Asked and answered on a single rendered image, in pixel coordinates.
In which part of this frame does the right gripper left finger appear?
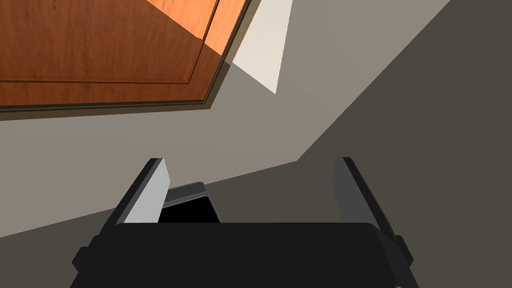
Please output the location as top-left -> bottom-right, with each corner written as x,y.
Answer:
114,157 -> 171,225

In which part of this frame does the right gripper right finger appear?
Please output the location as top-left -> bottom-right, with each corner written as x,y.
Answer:
331,156 -> 397,237

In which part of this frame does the black block with grey rim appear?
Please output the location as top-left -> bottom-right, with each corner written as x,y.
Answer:
158,181 -> 222,224

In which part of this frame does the brown wooden door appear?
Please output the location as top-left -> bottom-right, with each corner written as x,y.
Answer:
0,0 -> 248,108

